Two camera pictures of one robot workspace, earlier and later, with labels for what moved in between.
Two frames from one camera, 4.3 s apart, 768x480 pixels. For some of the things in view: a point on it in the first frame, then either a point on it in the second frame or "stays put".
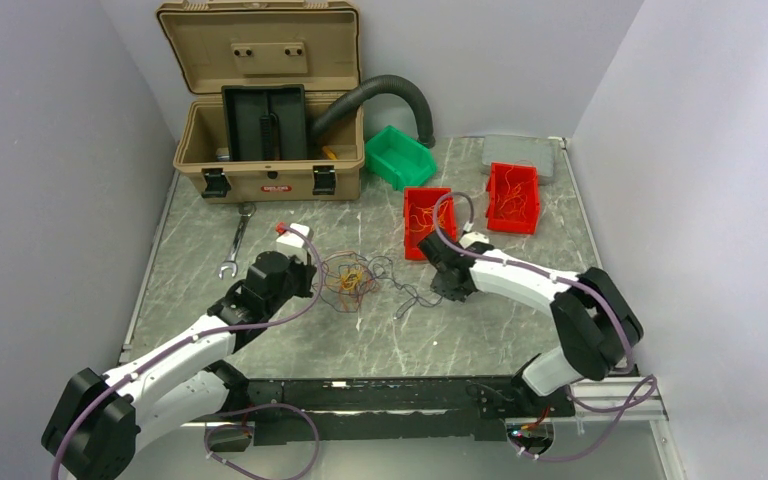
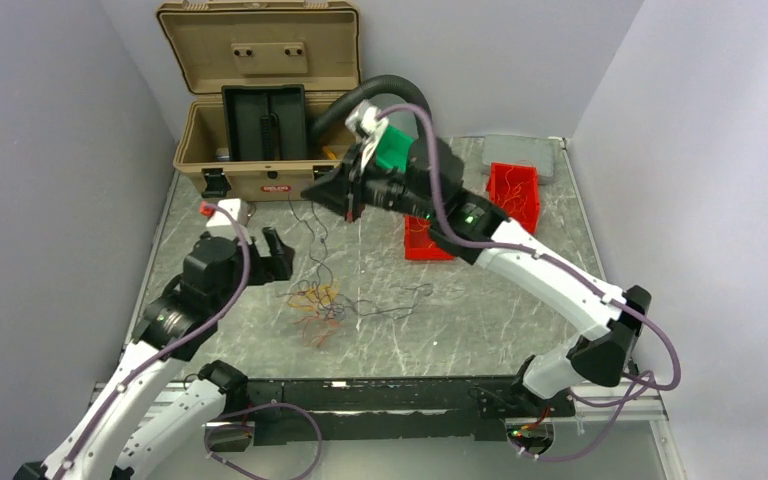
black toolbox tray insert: x=265 y=122 stays put
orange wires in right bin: x=516 y=201 stays put
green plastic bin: x=401 y=157 stays put
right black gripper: x=439 y=286 to x=337 y=189
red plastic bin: x=513 y=198 stays put
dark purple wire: x=403 y=309 to x=310 y=249
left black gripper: x=306 y=271 to x=282 y=261
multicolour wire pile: x=345 y=275 to x=320 y=296
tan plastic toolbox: x=293 y=43 stays put
